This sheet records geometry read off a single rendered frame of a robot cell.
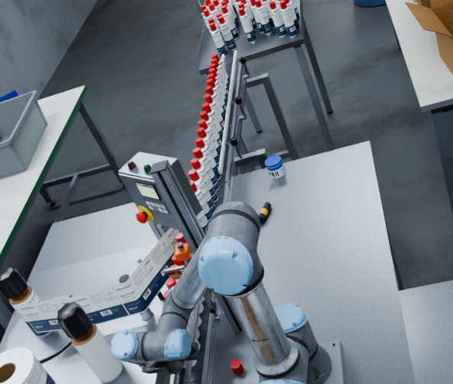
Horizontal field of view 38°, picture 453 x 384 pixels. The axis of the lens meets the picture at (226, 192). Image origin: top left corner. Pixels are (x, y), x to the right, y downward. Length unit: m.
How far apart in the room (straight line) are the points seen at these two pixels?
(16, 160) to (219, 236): 2.57
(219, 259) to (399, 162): 2.74
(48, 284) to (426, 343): 1.49
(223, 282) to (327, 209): 1.13
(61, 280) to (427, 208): 1.95
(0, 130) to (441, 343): 3.22
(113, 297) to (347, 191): 0.95
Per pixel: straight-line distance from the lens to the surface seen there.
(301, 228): 2.43
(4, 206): 3.66
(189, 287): 1.68
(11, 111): 4.34
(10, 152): 3.83
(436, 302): 2.05
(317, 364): 1.85
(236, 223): 1.42
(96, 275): 2.62
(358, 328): 2.04
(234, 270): 1.38
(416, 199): 3.73
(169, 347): 1.69
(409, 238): 3.50
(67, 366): 2.35
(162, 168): 1.76
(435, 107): 3.00
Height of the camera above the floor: 2.35
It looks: 33 degrees down
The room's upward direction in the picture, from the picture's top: 25 degrees counter-clockwise
